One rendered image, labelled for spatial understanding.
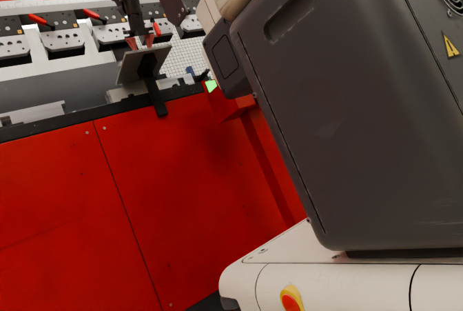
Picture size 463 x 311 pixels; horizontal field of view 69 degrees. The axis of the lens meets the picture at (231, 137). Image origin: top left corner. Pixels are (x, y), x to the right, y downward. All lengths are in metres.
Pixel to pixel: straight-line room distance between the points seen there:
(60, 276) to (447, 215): 1.06
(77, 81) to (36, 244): 1.08
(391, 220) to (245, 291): 0.35
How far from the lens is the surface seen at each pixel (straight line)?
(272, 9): 0.48
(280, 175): 1.23
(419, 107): 0.38
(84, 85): 2.04
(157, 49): 1.30
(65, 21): 1.58
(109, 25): 1.59
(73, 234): 1.21
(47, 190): 1.23
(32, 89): 2.03
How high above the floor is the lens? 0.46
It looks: 6 degrees up
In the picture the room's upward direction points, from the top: 23 degrees counter-clockwise
